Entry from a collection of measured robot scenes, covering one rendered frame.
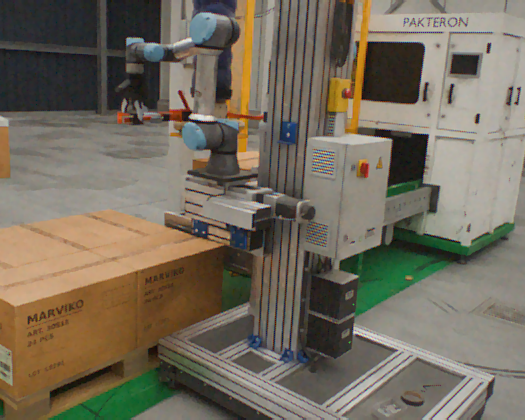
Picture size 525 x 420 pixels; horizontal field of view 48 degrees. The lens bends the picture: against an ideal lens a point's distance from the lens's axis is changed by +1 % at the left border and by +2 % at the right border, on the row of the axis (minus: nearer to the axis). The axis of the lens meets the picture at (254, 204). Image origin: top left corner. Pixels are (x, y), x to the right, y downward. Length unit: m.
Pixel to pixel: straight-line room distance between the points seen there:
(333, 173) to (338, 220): 0.19
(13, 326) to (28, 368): 0.20
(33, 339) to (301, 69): 1.53
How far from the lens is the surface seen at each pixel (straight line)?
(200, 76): 2.41
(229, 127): 2.51
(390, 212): 4.51
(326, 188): 2.36
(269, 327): 2.76
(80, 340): 2.73
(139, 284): 2.84
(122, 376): 2.99
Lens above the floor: 1.50
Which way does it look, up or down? 13 degrees down
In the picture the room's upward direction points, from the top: 3 degrees clockwise
